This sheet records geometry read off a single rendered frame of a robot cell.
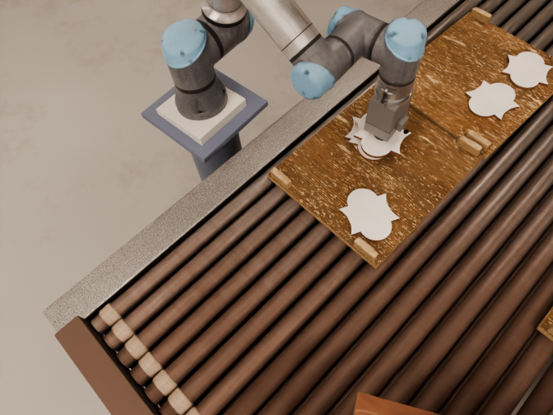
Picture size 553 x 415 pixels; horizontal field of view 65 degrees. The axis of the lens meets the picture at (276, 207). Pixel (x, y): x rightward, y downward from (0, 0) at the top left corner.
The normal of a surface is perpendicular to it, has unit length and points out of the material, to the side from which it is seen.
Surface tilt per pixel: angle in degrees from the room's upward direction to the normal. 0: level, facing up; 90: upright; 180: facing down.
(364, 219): 0
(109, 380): 0
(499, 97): 0
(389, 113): 90
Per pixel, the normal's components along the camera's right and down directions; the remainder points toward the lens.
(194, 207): -0.06, -0.48
